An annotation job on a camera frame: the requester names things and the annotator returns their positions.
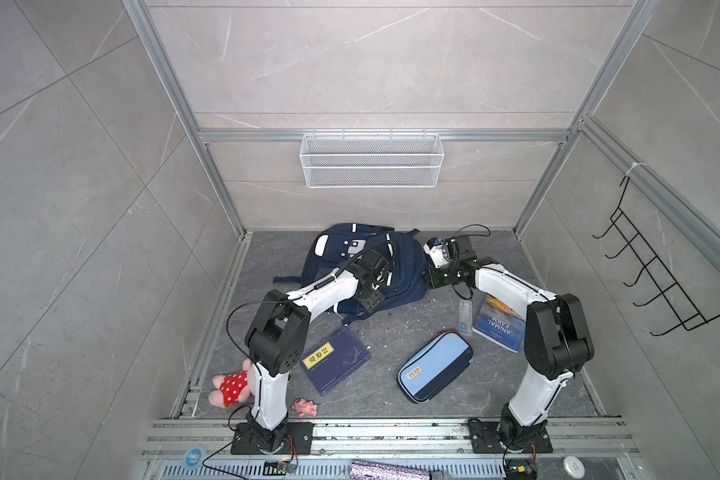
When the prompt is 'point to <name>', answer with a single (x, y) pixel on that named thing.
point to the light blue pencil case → (435, 366)
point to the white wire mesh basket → (372, 160)
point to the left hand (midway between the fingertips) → (366, 287)
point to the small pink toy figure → (304, 406)
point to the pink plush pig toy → (232, 388)
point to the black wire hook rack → (686, 312)
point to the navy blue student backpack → (402, 251)
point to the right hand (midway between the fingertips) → (425, 273)
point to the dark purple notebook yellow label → (332, 364)
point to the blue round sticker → (193, 457)
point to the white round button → (573, 466)
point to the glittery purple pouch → (365, 470)
